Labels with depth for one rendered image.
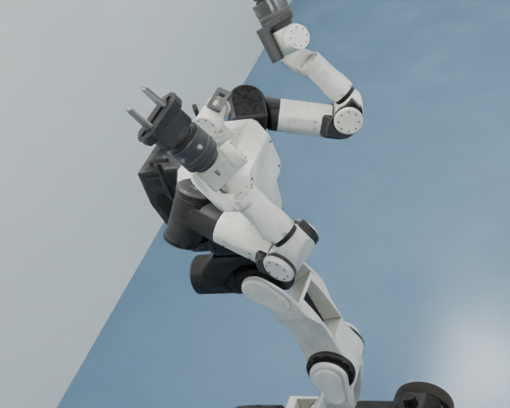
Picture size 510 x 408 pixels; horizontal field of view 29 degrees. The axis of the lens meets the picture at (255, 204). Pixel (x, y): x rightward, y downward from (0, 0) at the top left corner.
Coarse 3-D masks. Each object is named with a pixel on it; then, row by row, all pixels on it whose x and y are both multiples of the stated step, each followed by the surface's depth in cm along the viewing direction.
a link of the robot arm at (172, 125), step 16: (176, 96) 205; (160, 112) 206; (176, 112) 204; (160, 128) 203; (176, 128) 205; (192, 128) 208; (144, 144) 205; (160, 144) 205; (176, 144) 206; (192, 144) 206; (208, 144) 208; (176, 160) 209; (192, 160) 208
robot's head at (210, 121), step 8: (216, 104) 243; (224, 104) 246; (200, 112) 242; (208, 112) 240; (216, 112) 241; (224, 112) 245; (200, 120) 239; (208, 120) 238; (216, 120) 240; (208, 128) 240; (216, 128) 239; (224, 128) 246; (216, 136) 245; (224, 136) 245
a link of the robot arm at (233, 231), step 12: (228, 216) 229; (240, 216) 229; (216, 228) 228; (228, 228) 227; (240, 228) 227; (252, 228) 227; (216, 240) 230; (228, 240) 228; (240, 240) 226; (252, 240) 225; (264, 240) 225; (240, 252) 228; (252, 252) 226; (264, 252) 224; (264, 264) 222; (276, 264) 219; (288, 264) 218; (276, 276) 223; (288, 276) 220
